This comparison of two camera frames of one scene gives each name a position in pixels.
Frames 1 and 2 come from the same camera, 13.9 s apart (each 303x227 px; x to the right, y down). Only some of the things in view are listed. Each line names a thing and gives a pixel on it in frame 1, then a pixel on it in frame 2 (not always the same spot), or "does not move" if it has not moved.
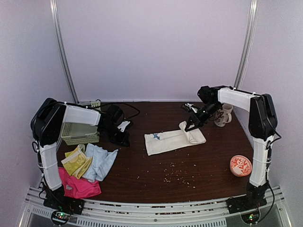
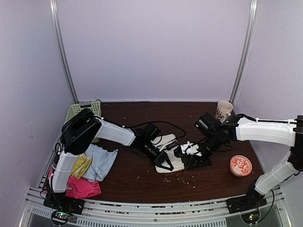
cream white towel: x=161 y=141 to x=176 y=161
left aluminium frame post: x=53 y=5 does not move
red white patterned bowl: x=240 y=166 does not move
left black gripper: x=121 y=140 to x=162 y=157
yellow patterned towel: x=76 y=162 does not move
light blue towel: x=101 y=161 does not move
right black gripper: x=196 y=119 to x=200 y=161
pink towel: x=76 y=188 does not move
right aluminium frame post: x=248 y=43 does not move
